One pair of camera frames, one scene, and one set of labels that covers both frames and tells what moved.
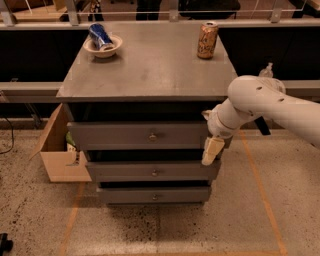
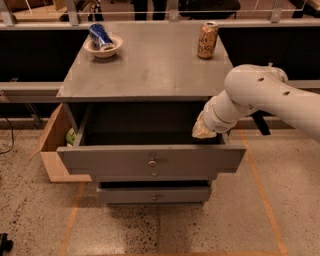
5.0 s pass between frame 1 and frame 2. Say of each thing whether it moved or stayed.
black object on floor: stayed
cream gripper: moved
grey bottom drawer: stayed
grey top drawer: moved
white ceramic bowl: stayed
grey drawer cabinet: stayed
